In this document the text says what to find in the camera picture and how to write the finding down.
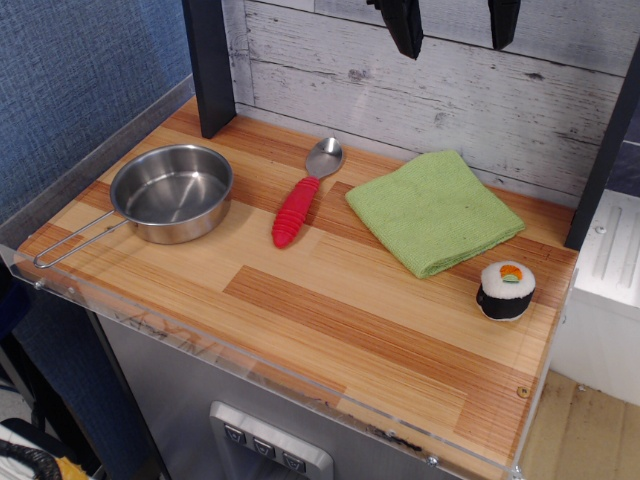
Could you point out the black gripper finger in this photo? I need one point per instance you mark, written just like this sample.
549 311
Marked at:
403 21
503 17

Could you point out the black and white sushi toy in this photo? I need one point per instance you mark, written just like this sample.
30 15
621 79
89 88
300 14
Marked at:
506 290

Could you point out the green folded cloth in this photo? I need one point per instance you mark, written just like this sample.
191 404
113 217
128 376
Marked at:
433 213

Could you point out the white ribbed side unit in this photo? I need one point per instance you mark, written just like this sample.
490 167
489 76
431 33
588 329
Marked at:
597 343

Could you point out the clear acrylic edge guard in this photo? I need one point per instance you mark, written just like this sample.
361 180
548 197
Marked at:
337 321

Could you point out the silver toy fridge cabinet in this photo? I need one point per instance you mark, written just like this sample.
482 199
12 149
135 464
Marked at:
174 388

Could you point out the silver dispenser button panel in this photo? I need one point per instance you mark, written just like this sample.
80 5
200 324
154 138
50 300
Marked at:
271 443

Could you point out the yellow and black bag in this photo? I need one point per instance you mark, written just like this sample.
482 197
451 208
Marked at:
24 462

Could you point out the spoon with red handle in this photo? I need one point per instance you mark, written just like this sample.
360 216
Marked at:
323 160

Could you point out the dark right vertical post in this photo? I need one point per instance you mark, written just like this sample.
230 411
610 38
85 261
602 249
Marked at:
606 41

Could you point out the dark vertical post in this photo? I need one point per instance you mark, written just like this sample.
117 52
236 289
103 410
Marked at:
210 62
606 41

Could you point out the dark left vertical post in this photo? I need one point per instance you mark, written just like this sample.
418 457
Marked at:
210 62

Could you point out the silver pot with wire handle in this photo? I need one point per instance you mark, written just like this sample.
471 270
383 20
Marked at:
169 195

